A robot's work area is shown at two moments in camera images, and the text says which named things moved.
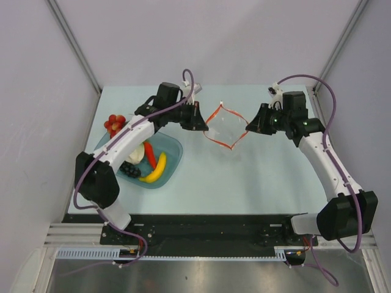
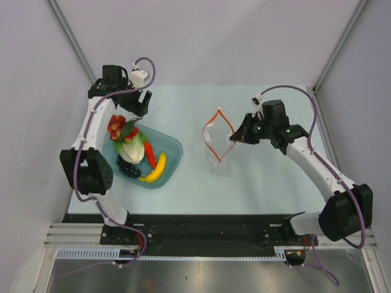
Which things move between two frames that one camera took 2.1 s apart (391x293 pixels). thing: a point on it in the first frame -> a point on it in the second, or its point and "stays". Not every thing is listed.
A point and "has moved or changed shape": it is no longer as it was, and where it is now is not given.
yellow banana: [160, 166] stays
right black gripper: [258, 124] -> [243, 134]
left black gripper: [200, 123] -> [139, 108]
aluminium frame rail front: [76, 234] stays
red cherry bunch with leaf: [114, 124] stays
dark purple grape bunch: [131, 170] stays
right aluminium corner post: [347, 30] stays
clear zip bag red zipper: [226, 127] has moved or changed shape
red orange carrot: [151, 153] stays
